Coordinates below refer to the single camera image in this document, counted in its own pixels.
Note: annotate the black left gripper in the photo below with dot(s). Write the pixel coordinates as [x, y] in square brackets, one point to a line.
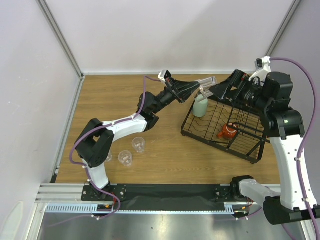
[181, 90]

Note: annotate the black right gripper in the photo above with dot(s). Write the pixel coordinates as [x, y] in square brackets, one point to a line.
[235, 85]

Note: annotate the large clear faceted glass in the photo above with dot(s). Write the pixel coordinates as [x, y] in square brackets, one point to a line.
[203, 91]

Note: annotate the green plastic cup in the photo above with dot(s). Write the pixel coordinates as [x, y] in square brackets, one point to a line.
[200, 105]

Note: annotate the orange black mug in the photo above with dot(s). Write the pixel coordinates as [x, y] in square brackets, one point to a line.
[228, 132]

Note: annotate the small clear glass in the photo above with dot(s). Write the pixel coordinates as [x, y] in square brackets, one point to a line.
[138, 143]
[109, 157]
[125, 157]

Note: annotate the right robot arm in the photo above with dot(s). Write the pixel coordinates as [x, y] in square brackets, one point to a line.
[269, 94]

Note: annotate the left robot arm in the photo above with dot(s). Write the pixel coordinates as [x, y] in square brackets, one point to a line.
[94, 143]

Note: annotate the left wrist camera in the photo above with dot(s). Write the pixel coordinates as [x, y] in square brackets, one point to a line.
[163, 75]

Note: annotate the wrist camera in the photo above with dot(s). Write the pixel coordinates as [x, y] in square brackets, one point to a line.
[263, 68]
[163, 75]

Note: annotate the black wire dish rack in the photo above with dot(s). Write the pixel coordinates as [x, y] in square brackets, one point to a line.
[249, 142]

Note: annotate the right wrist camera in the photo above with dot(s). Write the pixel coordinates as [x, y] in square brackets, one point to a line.
[263, 68]

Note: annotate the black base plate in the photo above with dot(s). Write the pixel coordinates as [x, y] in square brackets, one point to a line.
[174, 194]

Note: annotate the white cable duct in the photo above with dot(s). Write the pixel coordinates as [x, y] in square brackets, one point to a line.
[222, 208]

